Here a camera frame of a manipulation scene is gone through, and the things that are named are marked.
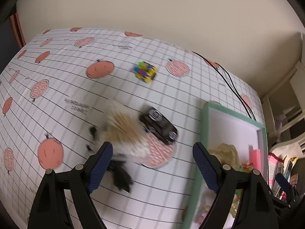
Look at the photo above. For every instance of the cream knitted cloth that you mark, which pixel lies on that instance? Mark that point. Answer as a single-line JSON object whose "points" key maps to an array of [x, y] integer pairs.
{"points": [[227, 154]]}

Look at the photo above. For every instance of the multicolour block cube toy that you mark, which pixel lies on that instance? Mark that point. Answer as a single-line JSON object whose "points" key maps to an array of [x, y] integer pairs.
{"points": [[145, 72]]}

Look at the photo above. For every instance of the bag of cotton swabs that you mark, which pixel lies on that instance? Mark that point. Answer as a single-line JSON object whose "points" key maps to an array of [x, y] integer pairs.
{"points": [[121, 127]]}

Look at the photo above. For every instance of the pomegranate print bed sheet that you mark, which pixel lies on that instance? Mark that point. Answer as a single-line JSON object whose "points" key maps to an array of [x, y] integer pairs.
{"points": [[57, 87]]}

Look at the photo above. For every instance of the black skeleton hand toy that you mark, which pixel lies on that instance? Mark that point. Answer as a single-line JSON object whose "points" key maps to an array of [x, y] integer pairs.
{"points": [[122, 180]]}

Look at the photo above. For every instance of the snack packet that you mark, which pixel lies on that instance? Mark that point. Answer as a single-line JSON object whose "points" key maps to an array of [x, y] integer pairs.
{"points": [[248, 167]]}

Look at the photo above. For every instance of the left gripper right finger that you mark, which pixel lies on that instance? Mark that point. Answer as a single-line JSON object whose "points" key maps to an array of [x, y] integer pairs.
{"points": [[255, 210]]}

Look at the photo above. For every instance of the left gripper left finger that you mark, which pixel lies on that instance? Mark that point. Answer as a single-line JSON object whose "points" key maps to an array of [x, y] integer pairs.
{"points": [[50, 210]]}

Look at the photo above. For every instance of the white wooden shelf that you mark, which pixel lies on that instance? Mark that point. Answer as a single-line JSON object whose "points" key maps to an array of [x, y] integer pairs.
{"points": [[283, 108]]}

